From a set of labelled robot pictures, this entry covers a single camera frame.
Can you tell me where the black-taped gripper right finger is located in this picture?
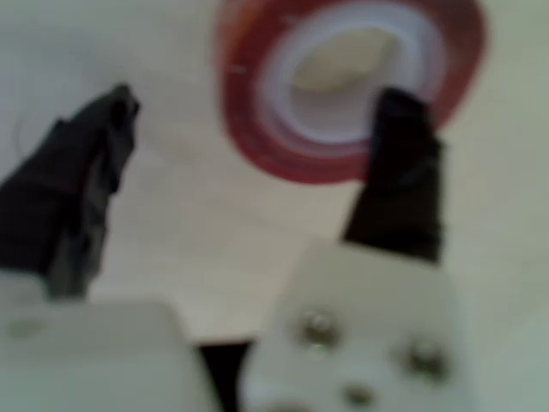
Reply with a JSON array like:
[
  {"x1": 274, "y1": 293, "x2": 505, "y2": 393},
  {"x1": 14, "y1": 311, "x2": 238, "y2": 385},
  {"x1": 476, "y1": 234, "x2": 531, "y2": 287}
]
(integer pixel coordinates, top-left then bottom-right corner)
[{"x1": 238, "y1": 87, "x2": 474, "y2": 412}]

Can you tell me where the black-taped gripper left finger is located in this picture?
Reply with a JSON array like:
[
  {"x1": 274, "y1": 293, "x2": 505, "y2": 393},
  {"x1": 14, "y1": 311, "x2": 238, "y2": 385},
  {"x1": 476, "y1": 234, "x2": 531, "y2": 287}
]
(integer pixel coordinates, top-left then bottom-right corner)
[{"x1": 0, "y1": 82, "x2": 142, "y2": 300}]

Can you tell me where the red tape roll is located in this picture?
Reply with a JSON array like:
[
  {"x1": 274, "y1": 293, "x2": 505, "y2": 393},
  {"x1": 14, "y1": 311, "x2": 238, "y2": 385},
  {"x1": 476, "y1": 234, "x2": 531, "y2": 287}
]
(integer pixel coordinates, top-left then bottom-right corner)
[{"x1": 213, "y1": 0, "x2": 491, "y2": 186}]

